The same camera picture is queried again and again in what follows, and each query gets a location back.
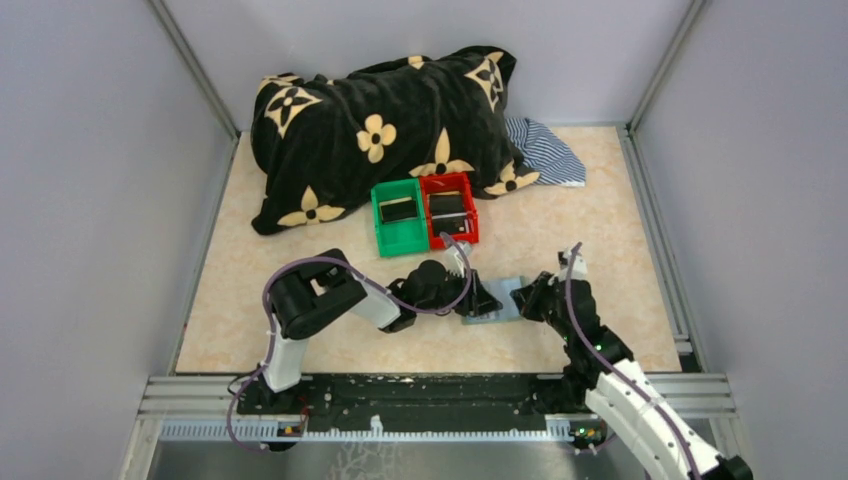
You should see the sage green card holder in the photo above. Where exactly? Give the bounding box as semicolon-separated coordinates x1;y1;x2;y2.
461;276;529;326

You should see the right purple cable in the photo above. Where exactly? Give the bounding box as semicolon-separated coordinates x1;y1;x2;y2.
563;242;704;480

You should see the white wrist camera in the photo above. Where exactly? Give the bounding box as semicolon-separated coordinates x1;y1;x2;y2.
558;251;588;281
443;241;472;277

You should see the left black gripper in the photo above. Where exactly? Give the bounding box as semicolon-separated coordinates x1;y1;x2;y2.
416;267;504;319

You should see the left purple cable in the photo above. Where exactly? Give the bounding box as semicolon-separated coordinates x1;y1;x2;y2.
226;231;474;456

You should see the black floral blanket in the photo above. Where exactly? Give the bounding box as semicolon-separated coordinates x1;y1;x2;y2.
250;46;540;236

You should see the blue striped cloth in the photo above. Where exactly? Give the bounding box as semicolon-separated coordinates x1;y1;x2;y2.
505;117;587;187

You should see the purple cable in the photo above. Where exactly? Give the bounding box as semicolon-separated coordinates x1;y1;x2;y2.
563;242;704;480
226;231;474;456

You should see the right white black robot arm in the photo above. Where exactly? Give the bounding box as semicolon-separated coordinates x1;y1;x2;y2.
510;272;753;479

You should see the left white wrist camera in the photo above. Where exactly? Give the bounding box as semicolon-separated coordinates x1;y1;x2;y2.
443;241;472;277

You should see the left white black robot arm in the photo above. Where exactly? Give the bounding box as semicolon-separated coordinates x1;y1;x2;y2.
259;247;503;414

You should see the green plastic bin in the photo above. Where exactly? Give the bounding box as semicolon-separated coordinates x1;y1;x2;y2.
371;178;429;257

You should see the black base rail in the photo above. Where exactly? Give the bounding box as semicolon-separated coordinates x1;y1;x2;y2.
235;373;611;446

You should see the dark credit card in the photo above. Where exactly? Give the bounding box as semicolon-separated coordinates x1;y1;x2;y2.
428;192;466;216
431;213;475;237

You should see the red plastic bin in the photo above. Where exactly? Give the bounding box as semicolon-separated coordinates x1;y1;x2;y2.
419;173;480;250

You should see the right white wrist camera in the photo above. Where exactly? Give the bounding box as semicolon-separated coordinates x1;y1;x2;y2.
558;251;588;281

